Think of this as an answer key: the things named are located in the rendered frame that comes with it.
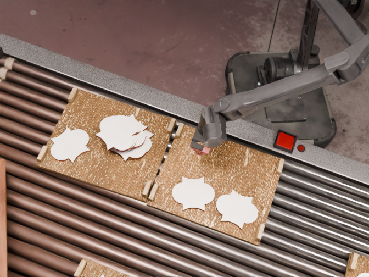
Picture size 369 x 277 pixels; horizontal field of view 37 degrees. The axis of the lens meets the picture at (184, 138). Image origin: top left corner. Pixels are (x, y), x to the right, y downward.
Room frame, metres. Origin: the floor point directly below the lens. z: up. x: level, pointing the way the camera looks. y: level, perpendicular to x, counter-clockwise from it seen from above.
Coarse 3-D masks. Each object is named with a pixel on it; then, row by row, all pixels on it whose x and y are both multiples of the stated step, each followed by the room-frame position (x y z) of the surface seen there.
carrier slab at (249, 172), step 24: (168, 168) 0.87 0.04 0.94; (192, 168) 0.89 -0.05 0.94; (216, 168) 0.91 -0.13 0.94; (240, 168) 0.93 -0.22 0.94; (264, 168) 0.94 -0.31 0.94; (168, 192) 0.78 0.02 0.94; (216, 192) 0.81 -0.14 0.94; (240, 192) 0.83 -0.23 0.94; (264, 192) 0.85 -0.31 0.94; (192, 216) 0.71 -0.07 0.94; (216, 216) 0.73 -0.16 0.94; (264, 216) 0.76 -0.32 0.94
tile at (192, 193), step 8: (184, 184) 0.82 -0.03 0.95; (192, 184) 0.82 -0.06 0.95; (200, 184) 0.83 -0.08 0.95; (176, 192) 0.78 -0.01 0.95; (184, 192) 0.79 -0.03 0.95; (192, 192) 0.79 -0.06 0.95; (200, 192) 0.80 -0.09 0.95; (208, 192) 0.80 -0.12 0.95; (176, 200) 0.75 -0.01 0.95; (184, 200) 0.76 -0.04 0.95; (192, 200) 0.76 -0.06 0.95; (200, 200) 0.77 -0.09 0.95; (208, 200) 0.77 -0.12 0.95; (184, 208) 0.73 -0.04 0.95; (192, 208) 0.74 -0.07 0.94; (200, 208) 0.74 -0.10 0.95
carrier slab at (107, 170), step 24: (96, 96) 1.12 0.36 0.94; (72, 120) 1.00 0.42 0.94; (96, 120) 1.02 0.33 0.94; (144, 120) 1.05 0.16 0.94; (168, 120) 1.07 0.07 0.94; (48, 144) 0.89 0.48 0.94; (96, 144) 0.92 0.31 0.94; (48, 168) 0.79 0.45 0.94; (72, 168) 0.81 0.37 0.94; (96, 168) 0.83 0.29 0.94; (120, 168) 0.84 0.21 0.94; (144, 168) 0.86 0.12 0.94; (120, 192) 0.75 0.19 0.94
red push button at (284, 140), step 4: (280, 132) 1.11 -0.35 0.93; (280, 136) 1.09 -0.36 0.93; (284, 136) 1.10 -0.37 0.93; (288, 136) 1.10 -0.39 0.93; (292, 136) 1.10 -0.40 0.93; (280, 140) 1.08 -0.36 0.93; (284, 140) 1.08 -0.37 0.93; (288, 140) 1.08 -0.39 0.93; (292, 140) 1.08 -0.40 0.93; (276, 144) 1.06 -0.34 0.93; (280, 144) 1.06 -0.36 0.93; (284, 144) 1.06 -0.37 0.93; (288, 144) 1.06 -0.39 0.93; (292, 144) 1.07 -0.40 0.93; (288, 148) 1.05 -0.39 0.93
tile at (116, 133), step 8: (104, 120) 0.98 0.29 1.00; (112, 120) 0.99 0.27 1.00; (120, 120) 1.00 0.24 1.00; (104, 128) 0.95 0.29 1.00; (112, 128) 0.96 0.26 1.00; (120, 128) 0.96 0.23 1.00; (128, 128) 0.97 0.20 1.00; (96, 136) 0.92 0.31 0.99; (104, 136) 0.92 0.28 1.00; (112, 136) 0.93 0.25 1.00; (120, 136) 0.93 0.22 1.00; (128, 136) 0.94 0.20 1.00; (112, 144) 0.90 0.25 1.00; (120, 144) 0.90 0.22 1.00; (128, 144) 0.91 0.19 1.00
